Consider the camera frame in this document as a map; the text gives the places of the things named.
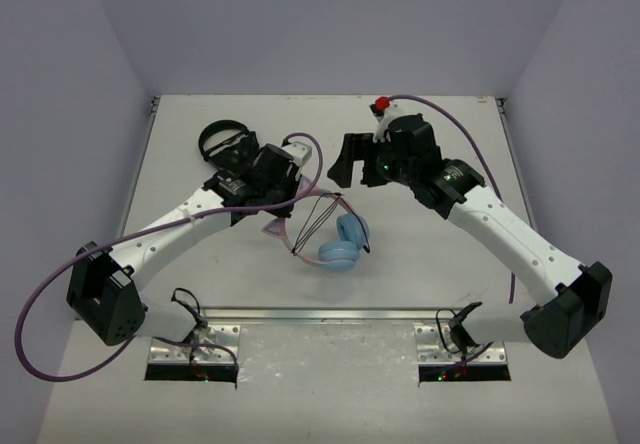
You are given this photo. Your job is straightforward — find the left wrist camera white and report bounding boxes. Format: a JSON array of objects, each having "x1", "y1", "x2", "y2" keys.
[{"x1": 281, "y1": 141, "x2": 313, "y2": 169}]

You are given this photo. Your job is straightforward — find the black headphone cable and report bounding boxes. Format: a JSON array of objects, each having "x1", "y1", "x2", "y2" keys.
[{"x1": 290, "y1": 192, "x2": 372, "y2": 256}]

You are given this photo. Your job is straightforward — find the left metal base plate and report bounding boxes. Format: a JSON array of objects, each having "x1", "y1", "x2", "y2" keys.
[{"x1": 147, "y1": 324, "x2": 241, "y2": 365}]

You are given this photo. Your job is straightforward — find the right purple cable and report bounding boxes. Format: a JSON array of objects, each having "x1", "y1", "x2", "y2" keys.
[{"x1": 389, "y1": 93, "x2": 517, "y2": 305}]

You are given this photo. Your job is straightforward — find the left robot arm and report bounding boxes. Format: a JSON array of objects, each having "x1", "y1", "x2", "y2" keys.
[{"x1": 66, "y1": 142, "x2": 312, "y2": 346}]

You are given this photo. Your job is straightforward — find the metal base plate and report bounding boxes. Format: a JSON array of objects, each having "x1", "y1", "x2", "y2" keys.
[
  {"x1": 147, "y1": 324, "x2": 241, "y2": 365},
  {"x1": 414, "y1": 321, "x2": 508, "y2": 367}
]

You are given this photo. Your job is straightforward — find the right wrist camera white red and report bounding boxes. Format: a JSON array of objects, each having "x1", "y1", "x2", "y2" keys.
[{"x1": 369, "y1": 96, "x2": 425, "y2": 144}]

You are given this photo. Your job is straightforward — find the pink blue cat-ear headphones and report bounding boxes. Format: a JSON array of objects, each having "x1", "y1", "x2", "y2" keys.
[{"x1": 263, "y1": 176, "x2": 371, "y2": 271}]

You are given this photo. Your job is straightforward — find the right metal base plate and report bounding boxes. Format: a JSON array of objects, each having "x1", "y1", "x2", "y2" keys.
[{"x1": 414, "y1": 321, "x2": 508, "y2": 367}]

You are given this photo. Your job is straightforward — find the black headphones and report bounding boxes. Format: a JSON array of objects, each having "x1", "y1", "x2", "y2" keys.
[{"x1": 197, "y1": 120, "x2": 260, "y2": 172}]

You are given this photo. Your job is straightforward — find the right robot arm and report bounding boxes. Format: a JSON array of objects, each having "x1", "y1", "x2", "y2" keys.
[{"x1": 327, "y1": 111, "x2": 612, "y2": 359}]

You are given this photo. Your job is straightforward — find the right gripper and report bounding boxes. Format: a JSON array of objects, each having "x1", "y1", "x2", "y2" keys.
[{"x1": 331, "y1": 132, "x2": 418, "y2": 188}]

